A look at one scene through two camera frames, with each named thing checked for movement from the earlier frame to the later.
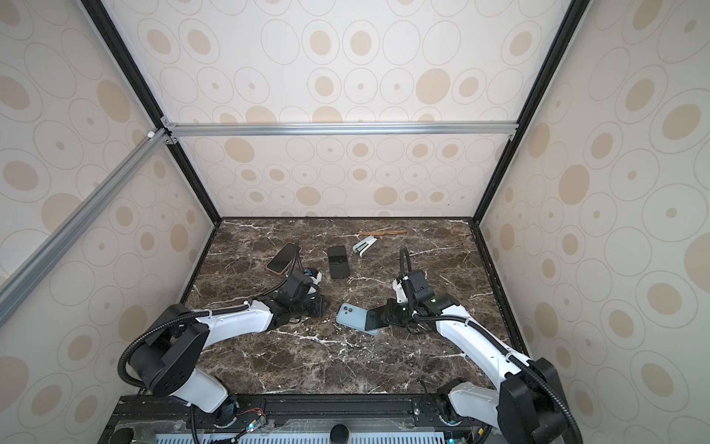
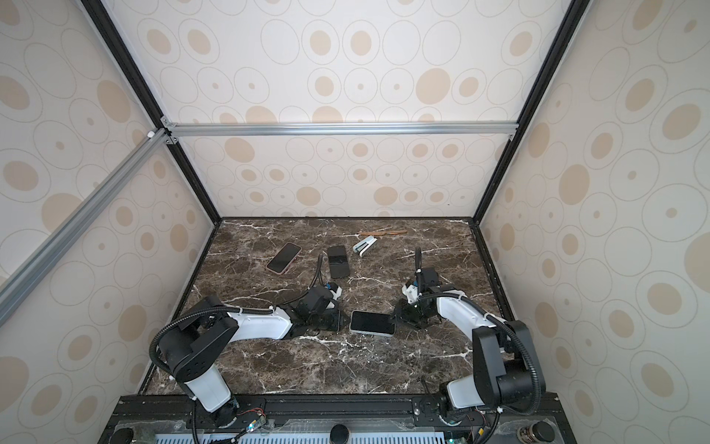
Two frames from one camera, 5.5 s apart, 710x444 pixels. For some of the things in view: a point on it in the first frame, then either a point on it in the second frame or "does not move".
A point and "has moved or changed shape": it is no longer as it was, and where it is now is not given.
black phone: [283, 258] does not move
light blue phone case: [354, 317] has moved or changed shape
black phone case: [338, 262] does not move
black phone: [339, 267] does not move
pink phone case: [285, 256] does not move
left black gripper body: [311, 308] -> [325, 322]
